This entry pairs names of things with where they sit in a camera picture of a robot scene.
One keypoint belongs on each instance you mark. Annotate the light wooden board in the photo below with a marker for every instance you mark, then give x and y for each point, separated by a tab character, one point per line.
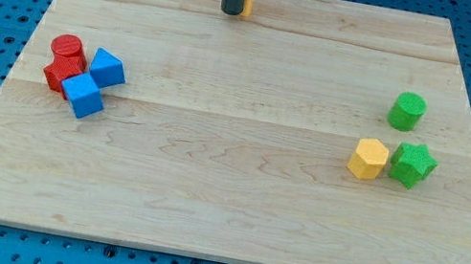
230	138

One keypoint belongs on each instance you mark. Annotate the yellow hexagon block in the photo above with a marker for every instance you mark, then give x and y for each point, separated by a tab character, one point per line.
368	159

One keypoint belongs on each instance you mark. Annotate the red hexagon block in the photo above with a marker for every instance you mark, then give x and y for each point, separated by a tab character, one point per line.
62	68

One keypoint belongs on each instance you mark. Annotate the red cylinder block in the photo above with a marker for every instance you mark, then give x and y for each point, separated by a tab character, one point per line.
69	46

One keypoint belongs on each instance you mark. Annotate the green star block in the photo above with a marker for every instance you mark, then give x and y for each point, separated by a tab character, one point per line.
412	163

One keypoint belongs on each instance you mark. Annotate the blue cube block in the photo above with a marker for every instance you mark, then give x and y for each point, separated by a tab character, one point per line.
84	95

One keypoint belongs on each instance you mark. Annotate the green cylinder block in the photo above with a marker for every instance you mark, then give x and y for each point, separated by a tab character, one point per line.
408	108

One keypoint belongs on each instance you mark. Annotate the yellow block behind tool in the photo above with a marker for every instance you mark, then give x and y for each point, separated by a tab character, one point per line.
247	8

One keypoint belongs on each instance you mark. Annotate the blue triangular prism block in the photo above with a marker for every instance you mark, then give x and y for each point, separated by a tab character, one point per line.
106	69

